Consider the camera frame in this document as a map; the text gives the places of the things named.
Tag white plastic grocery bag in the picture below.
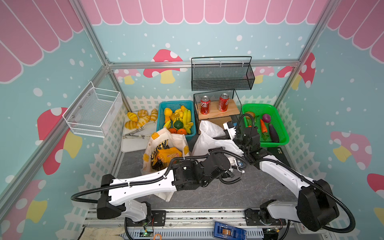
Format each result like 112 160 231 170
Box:
192 121 244 156

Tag cream canvas tote bag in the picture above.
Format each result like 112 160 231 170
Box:
140 127 191 202

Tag orange yellow snack bag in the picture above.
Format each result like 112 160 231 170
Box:
159 147 183 169

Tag black yellow snack bag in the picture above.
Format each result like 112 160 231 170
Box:
151 140 169 171

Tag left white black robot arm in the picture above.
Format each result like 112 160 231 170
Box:
71 148 245 223

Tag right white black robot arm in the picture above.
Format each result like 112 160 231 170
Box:
230 113 356 234

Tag orange carrot toy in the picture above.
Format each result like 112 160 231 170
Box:
260 119 268 134

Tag brown potato toy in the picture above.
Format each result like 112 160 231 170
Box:
246 112 256 120

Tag green plastic vegetable basket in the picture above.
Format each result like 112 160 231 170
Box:
242 104 290 148

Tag dark eggplant toy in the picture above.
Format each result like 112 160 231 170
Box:
269 124 280 143

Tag purple onion toy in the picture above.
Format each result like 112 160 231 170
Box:
262 114 272 123

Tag black flat box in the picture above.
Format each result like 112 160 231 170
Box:
267 147 285 157

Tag right red soda can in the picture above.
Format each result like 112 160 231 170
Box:
218 93 230 112

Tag red soda can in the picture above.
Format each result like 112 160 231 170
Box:
200 96 211 115
218 93 230 112

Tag orange fruit toy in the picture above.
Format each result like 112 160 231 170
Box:
177 128 188 135

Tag left red soda can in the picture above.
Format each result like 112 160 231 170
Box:
200 96 211 115

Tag yellow banana toy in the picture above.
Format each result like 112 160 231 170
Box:
163 120 172 129

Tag teal plastic fruit basket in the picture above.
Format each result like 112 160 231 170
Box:
157 100 197 141

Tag metal tongs on tray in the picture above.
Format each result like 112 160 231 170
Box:
123 121 156 139

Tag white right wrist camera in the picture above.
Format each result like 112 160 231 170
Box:
223 121 236 140

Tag black wire wooden shelf rack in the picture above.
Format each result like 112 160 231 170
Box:
194 89 242 133

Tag black wire wall basket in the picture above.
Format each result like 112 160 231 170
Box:
191 56 255 92

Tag blue device on rail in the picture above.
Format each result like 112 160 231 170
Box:
213 222 247 240

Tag white wire wall basket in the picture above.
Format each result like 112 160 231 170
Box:
63 82 123 138

